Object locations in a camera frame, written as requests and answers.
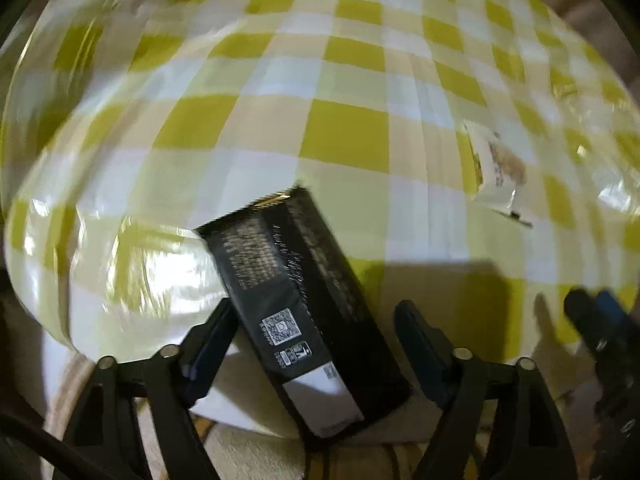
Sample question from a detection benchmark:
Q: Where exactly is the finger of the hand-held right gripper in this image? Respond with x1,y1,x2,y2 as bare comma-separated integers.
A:
594,289,633,331
564,288,608,356

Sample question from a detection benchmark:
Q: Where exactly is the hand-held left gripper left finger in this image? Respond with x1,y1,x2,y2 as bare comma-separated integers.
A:
65,297,238,480

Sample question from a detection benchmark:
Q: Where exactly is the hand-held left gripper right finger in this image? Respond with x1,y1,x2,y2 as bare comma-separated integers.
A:
394,300,578,480

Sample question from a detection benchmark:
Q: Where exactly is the black snack packet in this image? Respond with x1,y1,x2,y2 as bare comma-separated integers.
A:
194,186,413,453

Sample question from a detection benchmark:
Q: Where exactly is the white nut snack packet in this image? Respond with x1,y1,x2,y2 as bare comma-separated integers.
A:
462,120,535,228

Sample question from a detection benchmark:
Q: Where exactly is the yellow white checked tablecloth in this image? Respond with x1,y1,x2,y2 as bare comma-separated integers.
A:
0,0,640,433

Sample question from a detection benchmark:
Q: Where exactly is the beige curtain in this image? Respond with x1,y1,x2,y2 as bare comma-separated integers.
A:
520,0,640,91

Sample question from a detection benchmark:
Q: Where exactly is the black cable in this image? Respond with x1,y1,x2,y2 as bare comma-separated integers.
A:
0,412,131,480

